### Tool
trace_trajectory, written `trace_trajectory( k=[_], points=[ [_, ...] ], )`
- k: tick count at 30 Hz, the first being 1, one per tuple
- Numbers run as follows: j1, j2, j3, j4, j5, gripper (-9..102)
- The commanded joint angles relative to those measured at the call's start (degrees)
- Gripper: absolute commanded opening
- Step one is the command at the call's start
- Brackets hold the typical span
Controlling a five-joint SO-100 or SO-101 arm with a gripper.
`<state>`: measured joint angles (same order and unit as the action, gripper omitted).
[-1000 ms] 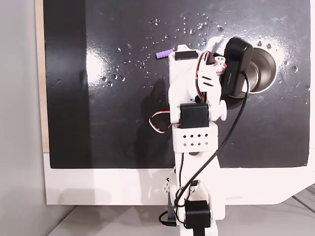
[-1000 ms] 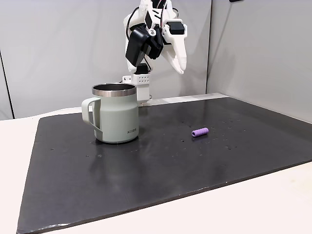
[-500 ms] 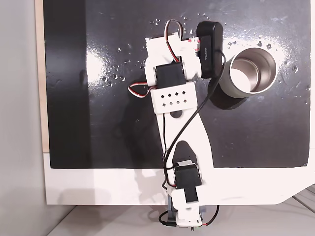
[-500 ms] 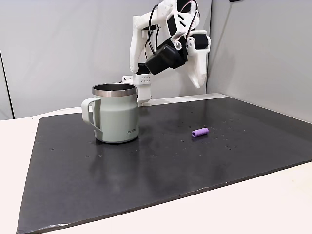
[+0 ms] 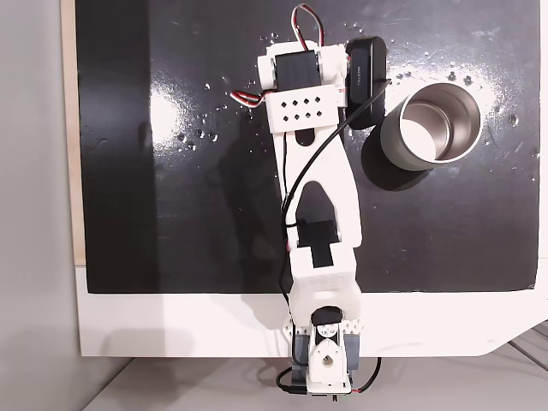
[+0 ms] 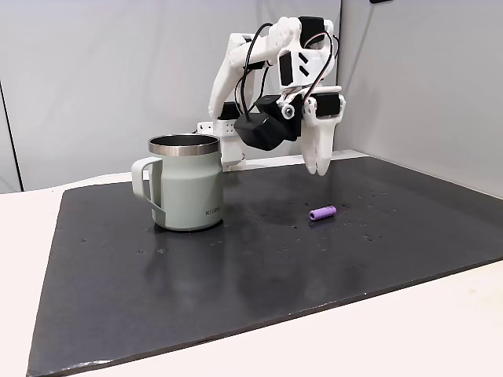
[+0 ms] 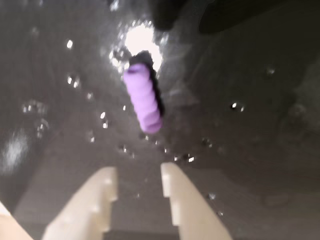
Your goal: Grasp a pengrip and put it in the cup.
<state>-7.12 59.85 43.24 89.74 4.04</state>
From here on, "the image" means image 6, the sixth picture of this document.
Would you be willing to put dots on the purple ribbed pen grip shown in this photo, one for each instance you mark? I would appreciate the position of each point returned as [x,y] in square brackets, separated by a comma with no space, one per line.
[323,214]

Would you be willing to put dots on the pale green steel-rimmed mug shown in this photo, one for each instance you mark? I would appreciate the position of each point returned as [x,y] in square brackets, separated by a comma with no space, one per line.
[188,188]

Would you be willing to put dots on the black table mat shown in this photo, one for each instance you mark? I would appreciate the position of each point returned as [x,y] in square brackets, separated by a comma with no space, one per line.
[275,282]

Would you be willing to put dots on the black camera box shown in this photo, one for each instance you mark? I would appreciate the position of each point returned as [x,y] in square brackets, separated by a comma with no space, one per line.
[263,127]

